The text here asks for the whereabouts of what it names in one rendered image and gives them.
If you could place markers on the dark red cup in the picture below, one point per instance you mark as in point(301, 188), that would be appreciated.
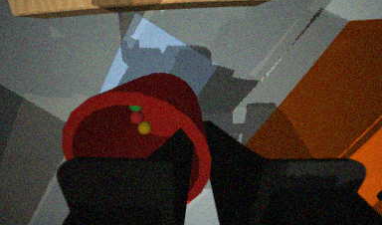
point(101, 127)

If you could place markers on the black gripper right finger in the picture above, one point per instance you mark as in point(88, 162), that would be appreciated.
point(243, 181)

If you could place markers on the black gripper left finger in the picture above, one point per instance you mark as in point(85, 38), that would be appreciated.
point(159, 180)

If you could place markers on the red marble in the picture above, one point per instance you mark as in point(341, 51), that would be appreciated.
point(136, 117)

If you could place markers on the green marble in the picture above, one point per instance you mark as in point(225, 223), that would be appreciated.
point(135, 108)

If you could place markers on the yellow marble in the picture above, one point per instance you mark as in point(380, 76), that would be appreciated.
point(144, 127)

